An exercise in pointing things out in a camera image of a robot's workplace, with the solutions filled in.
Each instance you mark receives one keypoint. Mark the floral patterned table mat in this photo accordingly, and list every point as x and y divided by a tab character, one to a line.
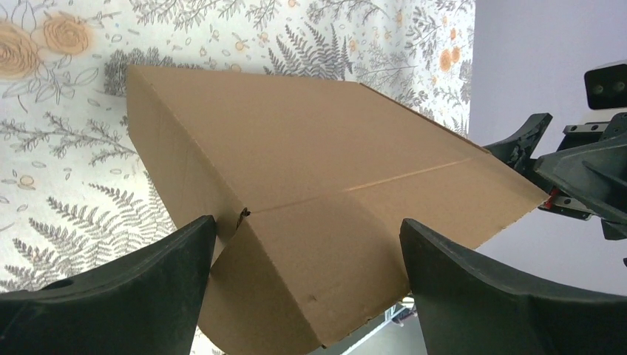
74	192

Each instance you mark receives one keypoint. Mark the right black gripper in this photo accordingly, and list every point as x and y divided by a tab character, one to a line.
591	175

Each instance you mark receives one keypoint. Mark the brown cardboard box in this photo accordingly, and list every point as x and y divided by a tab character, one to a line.
308	180

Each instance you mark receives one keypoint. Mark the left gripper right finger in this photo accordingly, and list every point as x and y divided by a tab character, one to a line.
469	303

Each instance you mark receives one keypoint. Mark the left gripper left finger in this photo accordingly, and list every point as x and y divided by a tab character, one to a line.
146	302

